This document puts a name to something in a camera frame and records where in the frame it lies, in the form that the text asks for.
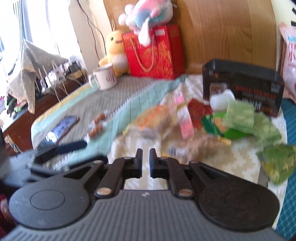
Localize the grey dotted cloth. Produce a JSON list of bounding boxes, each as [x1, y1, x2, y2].
[[7, 40, 68, 114]]

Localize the blue checked mat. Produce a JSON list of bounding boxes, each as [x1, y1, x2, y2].
[[276, 99, 296, 240]]

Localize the pink fried twist snack bag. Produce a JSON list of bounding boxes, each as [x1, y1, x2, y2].
[[279, 23, 295, 103]]

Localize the black printed storage box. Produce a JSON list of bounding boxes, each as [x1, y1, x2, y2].
[[202, 59, 285, 117]]

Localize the yellow duck plush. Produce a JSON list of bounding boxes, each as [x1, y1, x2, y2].
[[98, 30, 130, 77]]

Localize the teal grey striped blanket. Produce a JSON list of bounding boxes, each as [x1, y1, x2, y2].
[[31, 76, 185, 164]]

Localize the black smartphone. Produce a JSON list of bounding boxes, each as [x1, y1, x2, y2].
[[37, 115, 79, 149]]

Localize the white ceramic mug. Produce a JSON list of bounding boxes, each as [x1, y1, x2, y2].
[[88, 63, 117, 91]]

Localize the pink striped snack packet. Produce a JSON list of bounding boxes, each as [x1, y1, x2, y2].
[[174, 92, 195, 140]]

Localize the red snack packet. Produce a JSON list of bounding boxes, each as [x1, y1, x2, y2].
[[188, 99, 212, 130]]

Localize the brown wrapped candies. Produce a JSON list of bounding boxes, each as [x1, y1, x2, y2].
[[87, 111, 108, 139]]

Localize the green yellow snack bag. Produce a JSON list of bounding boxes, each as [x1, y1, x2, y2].
[[256, 144, 295, 185]]

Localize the wooden headboard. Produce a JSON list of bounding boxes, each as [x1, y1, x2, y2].
[[104, 1, 276, 74]]

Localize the white plastic jelly cup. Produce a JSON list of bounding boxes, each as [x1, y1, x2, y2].
[[210, 89, 235, 112]]

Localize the clear yellow snack packet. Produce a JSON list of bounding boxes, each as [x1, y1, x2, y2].
[[122, 104, 178, 140]]

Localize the red gift bag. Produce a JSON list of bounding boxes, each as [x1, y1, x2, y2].
[[123, 25, 185, 79]]

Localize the pastel plush toy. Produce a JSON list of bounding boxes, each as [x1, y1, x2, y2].
[[118, 0, 173, 47]]

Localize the light green leaf snack packet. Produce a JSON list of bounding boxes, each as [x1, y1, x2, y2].
[[225, 100, 255, 133]]

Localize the dark wooden side table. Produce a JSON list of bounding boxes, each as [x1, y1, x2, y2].
[[0, 76, 87, 156]]

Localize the dark green snack bar packet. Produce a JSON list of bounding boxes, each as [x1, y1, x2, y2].
[[201, 113, 249, 140]]

